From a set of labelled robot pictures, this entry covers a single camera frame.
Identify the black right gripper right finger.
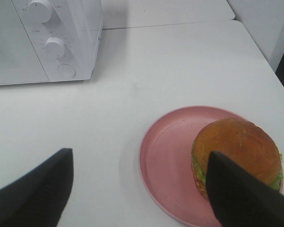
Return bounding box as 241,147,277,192
206,151,284,227

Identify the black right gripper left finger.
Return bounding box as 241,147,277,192
0,148,73,227

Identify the burger with lettuce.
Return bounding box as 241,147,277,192
191,118,283,197

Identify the pink round plate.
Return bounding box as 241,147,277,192
139,106,240,227

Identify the round white door button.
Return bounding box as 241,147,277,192
57,64,76,77

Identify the white microwave oven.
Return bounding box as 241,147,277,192
0,0,103,86

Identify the white lower timer knob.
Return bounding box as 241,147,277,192
44,36,66,58

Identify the white upper microwave knob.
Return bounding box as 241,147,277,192
27,0,54,23

